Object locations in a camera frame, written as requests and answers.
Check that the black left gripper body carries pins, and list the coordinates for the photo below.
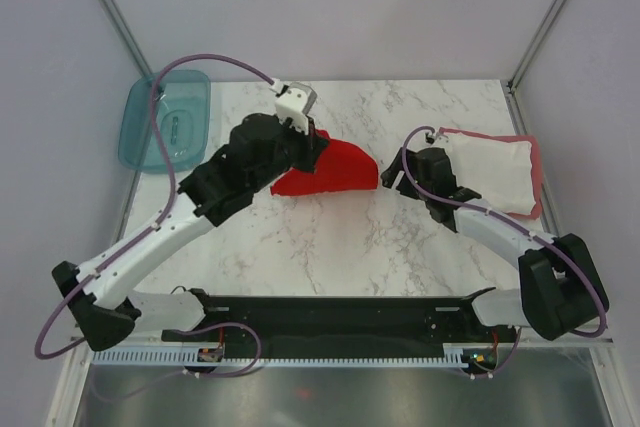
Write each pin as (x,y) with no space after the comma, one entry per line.
(291,152)

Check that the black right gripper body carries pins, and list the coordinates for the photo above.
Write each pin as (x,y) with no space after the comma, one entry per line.
(412,162)

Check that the red t shirt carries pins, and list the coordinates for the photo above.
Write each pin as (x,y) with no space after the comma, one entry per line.
(342,167)

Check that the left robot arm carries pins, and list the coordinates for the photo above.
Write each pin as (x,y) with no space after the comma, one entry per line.
(102,293)

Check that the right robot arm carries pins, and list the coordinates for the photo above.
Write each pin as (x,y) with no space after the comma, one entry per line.
(559,290)

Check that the white folded t shirt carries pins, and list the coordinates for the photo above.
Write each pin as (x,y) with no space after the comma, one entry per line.
(492,172)

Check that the teal transparent plastic bin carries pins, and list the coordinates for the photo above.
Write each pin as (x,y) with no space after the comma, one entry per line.
(182,116)

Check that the pink folded t shirt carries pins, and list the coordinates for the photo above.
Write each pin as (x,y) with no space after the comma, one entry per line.
(536,172)

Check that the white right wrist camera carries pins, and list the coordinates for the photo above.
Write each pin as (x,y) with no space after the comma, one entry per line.
(436,138)

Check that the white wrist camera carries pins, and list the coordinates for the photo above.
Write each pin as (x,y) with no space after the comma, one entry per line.
(436,138)
(293,104)

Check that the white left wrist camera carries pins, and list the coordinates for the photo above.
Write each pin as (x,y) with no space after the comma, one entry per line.
(293,104)

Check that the right aluminium corner post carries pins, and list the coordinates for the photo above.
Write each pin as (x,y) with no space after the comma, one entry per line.
(538,40)

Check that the aluminium corner post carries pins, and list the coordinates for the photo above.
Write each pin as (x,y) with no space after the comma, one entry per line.
(126,36)
(538,40)

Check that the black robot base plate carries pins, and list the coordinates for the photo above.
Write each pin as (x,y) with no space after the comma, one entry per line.
(343,324)

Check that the white slotted cable duct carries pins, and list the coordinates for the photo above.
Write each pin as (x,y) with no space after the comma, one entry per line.
(193,355)

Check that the aluminium frame rail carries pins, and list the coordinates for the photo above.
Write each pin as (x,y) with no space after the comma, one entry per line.
(225,335)

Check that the left aluminium corner post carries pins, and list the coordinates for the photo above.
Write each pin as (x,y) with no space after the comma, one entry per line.
(126,36)

